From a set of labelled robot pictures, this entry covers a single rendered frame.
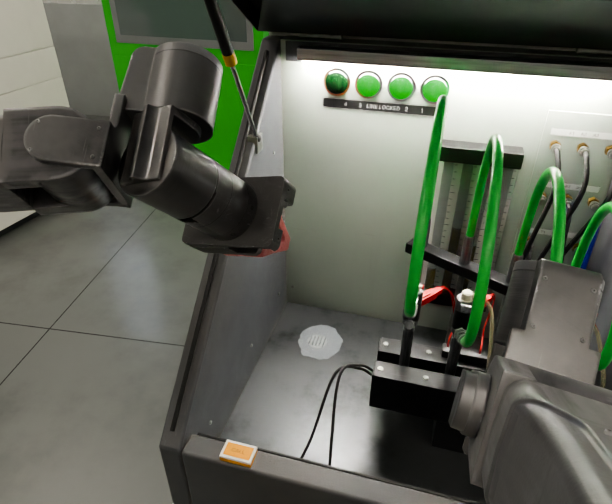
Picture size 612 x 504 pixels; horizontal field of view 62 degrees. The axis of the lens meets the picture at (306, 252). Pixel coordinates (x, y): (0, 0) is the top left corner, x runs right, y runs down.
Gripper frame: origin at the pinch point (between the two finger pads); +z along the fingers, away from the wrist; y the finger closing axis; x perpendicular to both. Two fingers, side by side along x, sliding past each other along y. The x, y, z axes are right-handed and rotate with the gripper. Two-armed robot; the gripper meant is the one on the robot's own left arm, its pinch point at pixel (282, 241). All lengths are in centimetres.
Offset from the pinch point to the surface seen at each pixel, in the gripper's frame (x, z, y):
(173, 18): -176, 135, 200
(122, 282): -16, 144, 193
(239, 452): 26.0, 25.1, 17.1
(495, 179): -14.5, 18.1, -17.1
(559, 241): -7.7, 21.4, -24.4
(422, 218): -6.6, 10.6, -11.0
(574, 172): -31, 53, -24
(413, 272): -0.7, 12.7, -10.1
